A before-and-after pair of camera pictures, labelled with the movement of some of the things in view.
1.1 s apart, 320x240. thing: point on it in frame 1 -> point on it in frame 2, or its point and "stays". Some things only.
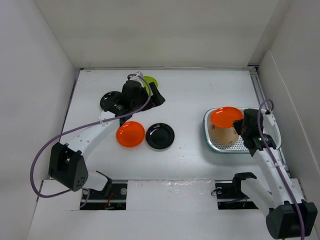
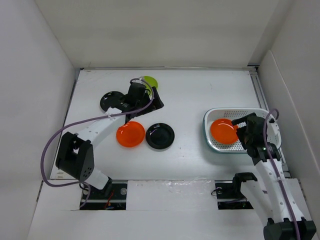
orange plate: x=224 y=117 -> x=223 y=131
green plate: x=149 y=79 stays
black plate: x=160 y=135 stays
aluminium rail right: x=253 y=69 stays
